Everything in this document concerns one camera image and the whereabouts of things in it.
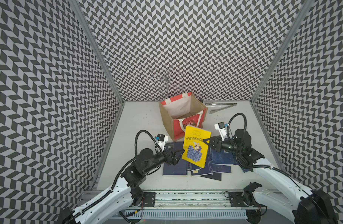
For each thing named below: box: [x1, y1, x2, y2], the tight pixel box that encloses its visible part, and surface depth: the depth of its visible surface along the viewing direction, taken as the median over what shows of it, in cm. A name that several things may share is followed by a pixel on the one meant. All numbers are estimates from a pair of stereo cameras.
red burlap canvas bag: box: [158, 91, 208, 142], surface depth 91 cm
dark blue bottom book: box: [198, 172, 222, 182], surface depth 82 cm
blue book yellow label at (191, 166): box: [187, 161, 201, 172], surface depth 82 cm
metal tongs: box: [205, 101, 238, 114], surface depth 118 cm
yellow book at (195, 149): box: [181, 125, 212, 169], surface depth 76 cm
